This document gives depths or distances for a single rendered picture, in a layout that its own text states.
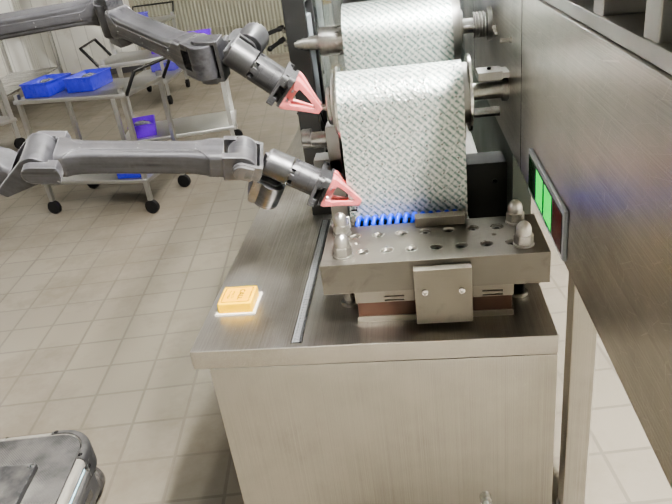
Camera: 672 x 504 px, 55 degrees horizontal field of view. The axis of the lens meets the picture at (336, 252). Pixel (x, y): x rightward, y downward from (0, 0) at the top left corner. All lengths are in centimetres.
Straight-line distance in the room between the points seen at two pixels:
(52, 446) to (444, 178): 151
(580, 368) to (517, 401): 50
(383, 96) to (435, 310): 41
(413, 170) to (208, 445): 144
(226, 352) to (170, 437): 131
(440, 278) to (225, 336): 42
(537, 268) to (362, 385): 38
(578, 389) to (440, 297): 70
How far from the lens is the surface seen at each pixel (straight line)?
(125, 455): 250
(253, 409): 129
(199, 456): 238
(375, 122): 125
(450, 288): 114
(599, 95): 70
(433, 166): 128
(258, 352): 120
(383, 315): 121
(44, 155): 132
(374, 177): 128
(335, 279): 116
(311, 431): 130
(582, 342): 168
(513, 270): 116
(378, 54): 146
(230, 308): 131
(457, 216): 125
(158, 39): 140
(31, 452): 228
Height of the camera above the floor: 156
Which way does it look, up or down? 27 degrees down
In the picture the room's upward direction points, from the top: 8 degrees counter-clockwise
